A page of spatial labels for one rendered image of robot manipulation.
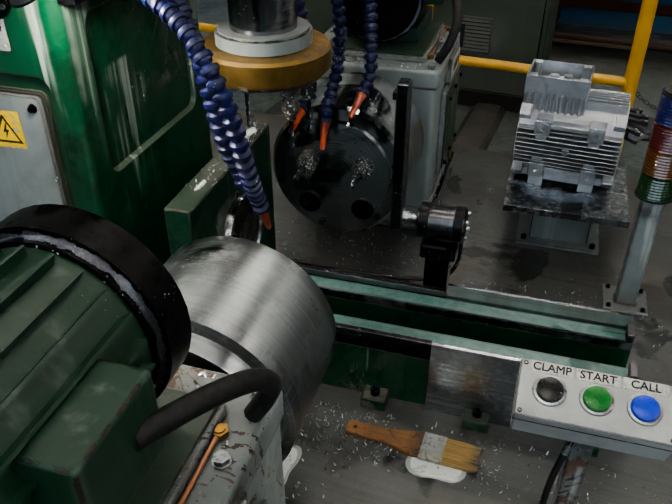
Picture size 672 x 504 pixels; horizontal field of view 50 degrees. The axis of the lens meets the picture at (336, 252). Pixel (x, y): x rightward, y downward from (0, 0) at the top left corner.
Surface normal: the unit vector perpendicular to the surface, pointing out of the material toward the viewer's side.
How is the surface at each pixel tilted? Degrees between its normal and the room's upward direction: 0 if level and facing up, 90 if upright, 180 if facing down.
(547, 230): 90
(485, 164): 0
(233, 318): 24
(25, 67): 90
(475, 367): 90
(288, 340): 54
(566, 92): 90
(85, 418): 0
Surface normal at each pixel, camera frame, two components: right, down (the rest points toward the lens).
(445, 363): -0.29, 0.54
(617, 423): -0.11, -0.55
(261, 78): 0.00, 0.56
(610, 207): 0.00, -0.83
